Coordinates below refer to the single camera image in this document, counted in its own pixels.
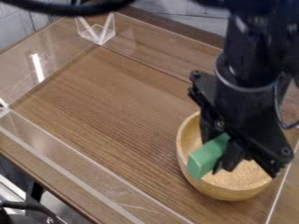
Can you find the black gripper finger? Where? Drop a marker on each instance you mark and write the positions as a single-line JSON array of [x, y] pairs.
[[210, 128], [234, 154]]

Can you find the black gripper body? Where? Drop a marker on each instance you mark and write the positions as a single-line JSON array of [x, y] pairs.
[[249, 112]]

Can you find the brown wooden bowl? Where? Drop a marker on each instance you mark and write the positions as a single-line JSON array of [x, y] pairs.
[[239, 185]]

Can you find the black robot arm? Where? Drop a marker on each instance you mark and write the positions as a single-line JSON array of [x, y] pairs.
[[262, 41]]

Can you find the black device with knob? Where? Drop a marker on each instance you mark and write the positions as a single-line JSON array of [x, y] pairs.
[[27, 213]]

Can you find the clear acrylic tray walls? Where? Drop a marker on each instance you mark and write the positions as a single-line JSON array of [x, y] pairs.
[[94, 97]]

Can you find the green rectangular block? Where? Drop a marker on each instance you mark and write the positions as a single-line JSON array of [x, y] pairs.
[[205, 159]]

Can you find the black table leg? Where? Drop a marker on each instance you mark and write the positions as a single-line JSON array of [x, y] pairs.
[[35, 192]]

